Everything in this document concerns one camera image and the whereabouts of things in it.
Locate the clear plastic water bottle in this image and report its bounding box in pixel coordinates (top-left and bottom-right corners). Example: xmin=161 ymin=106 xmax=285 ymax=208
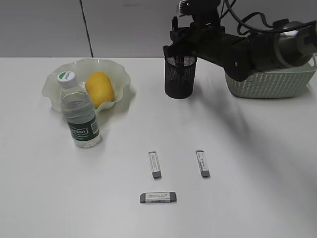
xmin=57 ymin=71 xmax=102 ymax=148

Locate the black marker pen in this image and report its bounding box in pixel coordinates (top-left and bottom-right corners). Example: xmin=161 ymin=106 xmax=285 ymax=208
xmin=171 ymin=16 xmax=179 ymax=31

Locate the pale green wavy glass plate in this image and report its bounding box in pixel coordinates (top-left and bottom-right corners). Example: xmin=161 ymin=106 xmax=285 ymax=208
xmin=42 ymin=59 xmax=131 ymax=114

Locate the grey white eraser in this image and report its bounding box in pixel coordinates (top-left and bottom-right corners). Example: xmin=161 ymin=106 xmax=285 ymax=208
xmin=139 ymin=192 xmax=177 ymax=204
xmin=196 ymin=150 xmax=211 ymax=178
xmin=148 ymin=151 xmax=161 ymax=179

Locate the grey white eraser bottom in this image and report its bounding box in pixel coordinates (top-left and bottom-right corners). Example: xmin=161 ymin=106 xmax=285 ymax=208
xmin=139 ymin=192 xmax=177 ymax=204

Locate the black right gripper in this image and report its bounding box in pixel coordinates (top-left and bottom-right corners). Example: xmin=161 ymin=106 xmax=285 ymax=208
xmin=163 ymin=23 xmax=255 ymax=82

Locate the black mesh pen holder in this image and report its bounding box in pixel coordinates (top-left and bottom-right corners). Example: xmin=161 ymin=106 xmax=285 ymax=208
xmin=164 ymin=56 xmax=197 ymax=99

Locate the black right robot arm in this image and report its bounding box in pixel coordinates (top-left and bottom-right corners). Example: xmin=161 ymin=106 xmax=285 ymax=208
xmin=163 ymin=22 xmax=317 ymax=82

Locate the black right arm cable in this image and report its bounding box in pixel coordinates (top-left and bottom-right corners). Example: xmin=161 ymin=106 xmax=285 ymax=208
xmin=220 ymin=0 xmax=317 ymax=34

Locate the pale green plastic basket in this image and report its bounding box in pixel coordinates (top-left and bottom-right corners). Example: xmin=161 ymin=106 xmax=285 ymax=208
xmin=225 ymin=55 xmax=317 ymax=99

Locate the yellow mango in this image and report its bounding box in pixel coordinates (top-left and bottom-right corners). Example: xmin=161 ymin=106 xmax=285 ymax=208
xmin=85 ymin=71 xmax=114 ymax=108

